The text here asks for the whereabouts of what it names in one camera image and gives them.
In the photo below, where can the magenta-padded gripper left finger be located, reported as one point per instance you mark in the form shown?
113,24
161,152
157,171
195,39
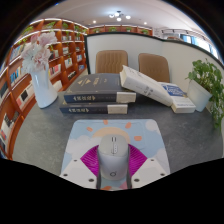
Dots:
78,171

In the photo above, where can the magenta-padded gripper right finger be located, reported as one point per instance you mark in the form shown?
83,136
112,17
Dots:
148,170

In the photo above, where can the white computer mouse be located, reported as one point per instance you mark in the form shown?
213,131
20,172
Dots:
113,158

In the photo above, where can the pastel sun-print mouse pad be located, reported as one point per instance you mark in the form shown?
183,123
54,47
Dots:
83,136

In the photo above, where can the dark hardcover book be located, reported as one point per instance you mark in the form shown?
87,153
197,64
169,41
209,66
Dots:
90,108
95,83

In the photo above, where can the blue-covered white book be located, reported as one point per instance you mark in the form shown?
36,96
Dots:
181,100

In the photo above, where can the thick white book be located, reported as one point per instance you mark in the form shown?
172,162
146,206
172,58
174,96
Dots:
143,85

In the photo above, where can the white ceramic jug vase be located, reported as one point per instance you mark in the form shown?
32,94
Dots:
43,90

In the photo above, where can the green potted plant, white pot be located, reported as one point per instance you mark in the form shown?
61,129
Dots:
203,83

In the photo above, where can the tan upholstered chair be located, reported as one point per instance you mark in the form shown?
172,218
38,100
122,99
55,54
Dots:
111,61
155,66

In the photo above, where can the orange wooden bookshelf unit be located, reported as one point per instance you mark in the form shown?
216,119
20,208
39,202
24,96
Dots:
20,83

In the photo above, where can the pink and white flower bouquet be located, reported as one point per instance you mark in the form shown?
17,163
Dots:
38,53

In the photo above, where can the window with curtains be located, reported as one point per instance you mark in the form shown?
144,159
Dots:
196,41

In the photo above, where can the ceiling spotlight cluster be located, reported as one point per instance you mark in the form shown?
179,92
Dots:
118,16

